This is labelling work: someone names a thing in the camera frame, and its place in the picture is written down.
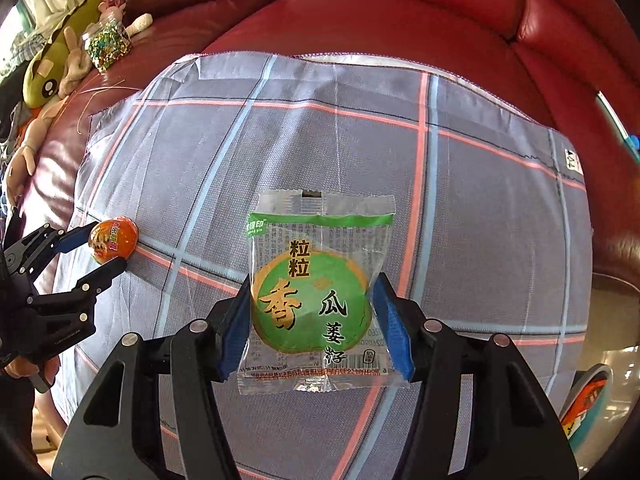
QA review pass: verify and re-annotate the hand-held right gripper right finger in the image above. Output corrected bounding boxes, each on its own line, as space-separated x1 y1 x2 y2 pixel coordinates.
370 271 583 480

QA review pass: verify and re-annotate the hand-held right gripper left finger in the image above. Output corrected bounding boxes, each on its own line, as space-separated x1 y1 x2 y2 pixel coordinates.
50 275 253 480

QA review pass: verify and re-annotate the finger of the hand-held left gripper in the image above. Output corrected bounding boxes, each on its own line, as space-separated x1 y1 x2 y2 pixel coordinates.
27 257 128 311
2 221 101 281

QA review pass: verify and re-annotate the small orange round snack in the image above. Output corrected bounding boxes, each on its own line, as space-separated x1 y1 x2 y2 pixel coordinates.
88 217 138 263

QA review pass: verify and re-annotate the clear green snack packet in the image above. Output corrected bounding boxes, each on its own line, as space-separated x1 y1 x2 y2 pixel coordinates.
236 189 408 393

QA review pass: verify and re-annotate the teal folding bucket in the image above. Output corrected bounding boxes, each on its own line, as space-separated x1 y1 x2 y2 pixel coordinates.
557 364 615 461

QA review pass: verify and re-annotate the person's left hand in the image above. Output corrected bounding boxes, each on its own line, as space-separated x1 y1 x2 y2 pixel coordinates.
4 357 41 378

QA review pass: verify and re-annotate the beige plush toy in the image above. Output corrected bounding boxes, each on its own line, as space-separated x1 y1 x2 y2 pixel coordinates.
5 105 56 196

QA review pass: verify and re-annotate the pile of dark clothes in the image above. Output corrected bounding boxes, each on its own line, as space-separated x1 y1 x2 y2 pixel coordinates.
0 100 26 211

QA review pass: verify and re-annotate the green plush toy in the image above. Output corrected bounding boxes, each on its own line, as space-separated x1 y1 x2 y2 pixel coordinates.
22 0 111 108

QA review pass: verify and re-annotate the beige plush rabbit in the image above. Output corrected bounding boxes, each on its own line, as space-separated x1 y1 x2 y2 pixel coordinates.
60 0 126 96

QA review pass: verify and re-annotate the grey plaid cloth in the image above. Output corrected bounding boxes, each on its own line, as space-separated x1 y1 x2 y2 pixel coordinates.
52 52 596 480

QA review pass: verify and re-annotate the glitter jar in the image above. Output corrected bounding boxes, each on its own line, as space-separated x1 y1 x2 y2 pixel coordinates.
82 12 133 73

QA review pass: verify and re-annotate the white curtain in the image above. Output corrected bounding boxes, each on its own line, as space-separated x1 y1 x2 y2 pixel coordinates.
15 0 96 46

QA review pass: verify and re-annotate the teal book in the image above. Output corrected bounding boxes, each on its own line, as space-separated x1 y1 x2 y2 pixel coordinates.
597 91 640 161

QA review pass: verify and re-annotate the red leather sofa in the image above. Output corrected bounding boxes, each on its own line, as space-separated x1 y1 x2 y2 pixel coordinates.
30 0 640 431

